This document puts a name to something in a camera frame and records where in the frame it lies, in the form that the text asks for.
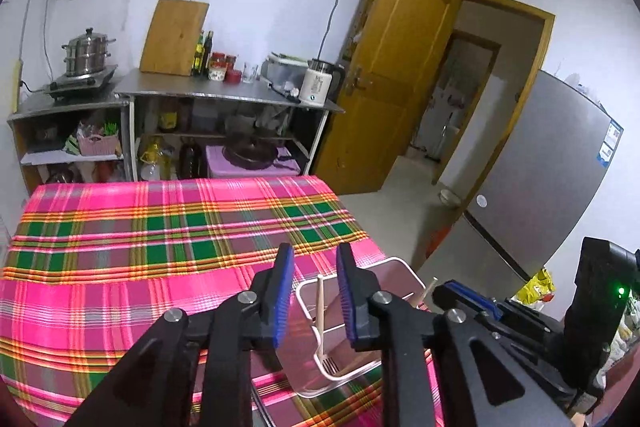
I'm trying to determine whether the dark wok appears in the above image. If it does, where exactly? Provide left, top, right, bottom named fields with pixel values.
left=222, top=142, right=279, bottom=168

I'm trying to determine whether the white electric kettle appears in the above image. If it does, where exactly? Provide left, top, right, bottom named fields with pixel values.
left=300, top=58, right=346, bottom=108

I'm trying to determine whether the brown wooden door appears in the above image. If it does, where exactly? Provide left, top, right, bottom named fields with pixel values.
left=311, top=0, right=456, bottom=195

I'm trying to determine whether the brown door frame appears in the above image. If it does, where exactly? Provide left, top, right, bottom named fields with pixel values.
left=432, top=0, right=556, bottom=188

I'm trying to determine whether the steel steamer pot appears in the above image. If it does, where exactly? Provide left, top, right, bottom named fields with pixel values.
left=61, top=27, right=117, bottom=78

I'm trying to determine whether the yellow power strip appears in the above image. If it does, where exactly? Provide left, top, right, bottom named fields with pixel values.
left=12, top=61, right=25, bottom=108

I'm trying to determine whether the yellow cooking oil jug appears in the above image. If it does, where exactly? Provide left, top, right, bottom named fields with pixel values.
left=140, top=137, right=174, bottom=180

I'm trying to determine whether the grey refrigerator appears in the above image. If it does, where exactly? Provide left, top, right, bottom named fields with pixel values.
left=462, top=69, right=624, bottom=283

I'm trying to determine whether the wooden shelf cabinet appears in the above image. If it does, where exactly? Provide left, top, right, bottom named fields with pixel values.
left=7, top=97, right=132, bottom=194

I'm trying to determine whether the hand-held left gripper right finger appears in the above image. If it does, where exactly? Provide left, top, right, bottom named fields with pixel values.
left=336, top=243, right=576, bottom=427

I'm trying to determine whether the dark glass jug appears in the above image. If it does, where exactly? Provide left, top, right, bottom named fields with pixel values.
left=179, top=142, right=203, bottom=178

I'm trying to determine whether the yellow plastic bag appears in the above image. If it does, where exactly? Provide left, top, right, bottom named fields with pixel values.
left=515, top=268, right=556, bottom=303

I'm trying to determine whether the pink plaid tablecloth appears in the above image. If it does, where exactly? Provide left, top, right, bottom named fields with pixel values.
left=0, top=176, right=446, bottom=427

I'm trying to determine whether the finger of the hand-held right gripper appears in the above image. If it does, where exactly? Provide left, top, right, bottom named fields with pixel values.
left=432, top=281, right=511, bottom=324

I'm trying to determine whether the pale wooden chopstick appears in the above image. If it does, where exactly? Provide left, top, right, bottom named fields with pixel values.
left=414, top=277, right=440, bottom=309

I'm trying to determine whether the red plastic bag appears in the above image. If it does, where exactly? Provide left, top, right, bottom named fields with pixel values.
left=425, top=224, right=451, bottom=258

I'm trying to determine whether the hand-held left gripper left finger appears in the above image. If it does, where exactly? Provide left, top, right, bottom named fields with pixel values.
left=65, top=242, right=296, bottom=427

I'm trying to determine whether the black induction cooker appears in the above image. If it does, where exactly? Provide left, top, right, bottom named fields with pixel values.
left=44, top=65, right=120, bottom=98

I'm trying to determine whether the pink storage box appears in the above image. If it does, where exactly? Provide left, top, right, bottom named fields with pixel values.
left=206, top=145, right=302, bottom=179

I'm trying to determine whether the steel kitchen table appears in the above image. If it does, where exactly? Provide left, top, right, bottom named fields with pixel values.
left=114, top=69, right=346, bottom=180

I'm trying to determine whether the pink woven storage basket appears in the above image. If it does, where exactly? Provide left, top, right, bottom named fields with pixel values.
left=77, top=132, right=121, bottom=156

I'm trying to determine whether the pink plastic utensil basket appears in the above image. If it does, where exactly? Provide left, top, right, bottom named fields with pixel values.
left=295, top=257, right=423, bottom=398

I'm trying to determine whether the wooden cutting board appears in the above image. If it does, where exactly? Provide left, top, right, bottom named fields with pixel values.
left=139, top=0, right=210, bottom=76

